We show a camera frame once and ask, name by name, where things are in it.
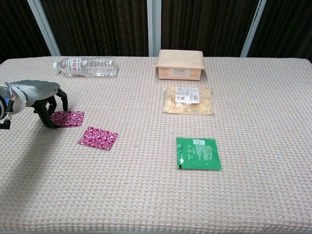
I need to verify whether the black and grey left robot hand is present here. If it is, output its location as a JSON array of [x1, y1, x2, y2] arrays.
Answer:
[[11, 80, 69, 129]]

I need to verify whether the clear plastic water bottle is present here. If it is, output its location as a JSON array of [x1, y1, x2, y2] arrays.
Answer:
[[53, 57, 118, 78]]

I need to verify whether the dark brown curtain panel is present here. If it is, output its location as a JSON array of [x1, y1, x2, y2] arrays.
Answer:
[[40, 0, 149, 57], [248, 0, 312, 65], [0, 0, 51, 64], [160, 0, 259, 58]]

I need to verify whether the beige face tissue pack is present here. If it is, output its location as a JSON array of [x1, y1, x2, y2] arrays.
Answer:
[[154, 49, 206, 80]]

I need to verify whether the clear bag of yellow snacks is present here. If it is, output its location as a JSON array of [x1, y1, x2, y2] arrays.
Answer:
[[162, 85, 215, 116]]

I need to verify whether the beige woven tablecloth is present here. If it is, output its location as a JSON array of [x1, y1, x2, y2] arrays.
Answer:
[[0, 56, 312, 234]]

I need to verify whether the green foil sachet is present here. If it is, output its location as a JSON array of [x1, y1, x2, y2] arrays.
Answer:
[[175, 136, 223, 172]]

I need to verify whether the grey metal frame post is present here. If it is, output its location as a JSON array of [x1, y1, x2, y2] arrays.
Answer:
[[240, 0, 268, 58], [26, 0, 61, 57], [146, 0, 162, 58]]

